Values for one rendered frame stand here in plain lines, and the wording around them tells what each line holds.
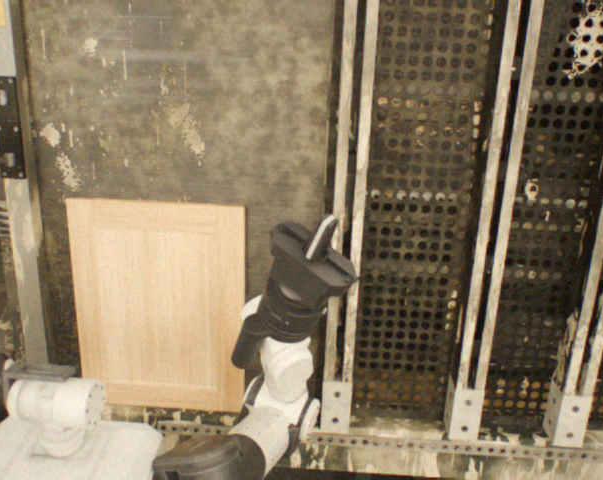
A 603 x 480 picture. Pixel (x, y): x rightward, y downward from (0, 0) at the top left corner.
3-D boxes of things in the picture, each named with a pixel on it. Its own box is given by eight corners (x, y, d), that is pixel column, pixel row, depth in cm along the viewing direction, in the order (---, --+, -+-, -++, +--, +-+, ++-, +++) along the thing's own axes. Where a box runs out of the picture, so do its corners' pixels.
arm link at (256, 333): (331, 323, 82) (309, 364, 90) (295, 267, 87) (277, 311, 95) (262, 347, 76) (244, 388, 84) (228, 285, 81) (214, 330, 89)
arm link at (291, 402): (316, 354, 97) (319, 391, 113) (261, 332, 99) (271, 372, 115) (290, 412, 92) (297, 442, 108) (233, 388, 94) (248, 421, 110)
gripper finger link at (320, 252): (336, 213, 70) (321, 247, 75) (321, 225, 68) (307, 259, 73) (346, 221, 70) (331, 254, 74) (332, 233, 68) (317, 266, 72)
